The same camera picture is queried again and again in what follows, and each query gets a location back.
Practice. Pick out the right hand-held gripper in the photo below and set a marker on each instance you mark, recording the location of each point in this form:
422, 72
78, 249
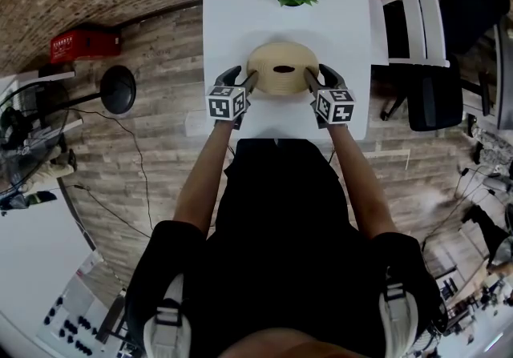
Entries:
336, 105

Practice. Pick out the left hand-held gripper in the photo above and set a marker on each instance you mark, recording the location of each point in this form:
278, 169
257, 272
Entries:
225, 102

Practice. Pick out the round wooden box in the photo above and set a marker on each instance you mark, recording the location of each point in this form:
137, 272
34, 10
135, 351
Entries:
280, 68

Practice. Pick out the person's right forearm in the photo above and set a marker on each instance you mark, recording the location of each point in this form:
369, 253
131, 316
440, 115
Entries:
354, 184

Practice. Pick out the person's left forearm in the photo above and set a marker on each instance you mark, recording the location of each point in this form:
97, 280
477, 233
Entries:
204, 180

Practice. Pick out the white slatted chair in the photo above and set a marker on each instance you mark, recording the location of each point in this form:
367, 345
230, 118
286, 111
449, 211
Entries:
417, 24

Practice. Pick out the black office chair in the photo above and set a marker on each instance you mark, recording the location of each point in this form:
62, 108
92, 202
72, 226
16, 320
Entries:
435, 98

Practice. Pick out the black round stool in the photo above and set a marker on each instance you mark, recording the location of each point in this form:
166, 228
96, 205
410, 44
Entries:
117, 89

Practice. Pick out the red plastic crate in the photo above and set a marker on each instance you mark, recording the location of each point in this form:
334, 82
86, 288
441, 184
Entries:
84, 45

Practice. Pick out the person's black clothing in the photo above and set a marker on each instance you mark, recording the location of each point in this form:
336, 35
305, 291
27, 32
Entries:
276, 236

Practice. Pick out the white side table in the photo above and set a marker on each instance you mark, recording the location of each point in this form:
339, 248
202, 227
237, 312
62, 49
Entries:
36, 252

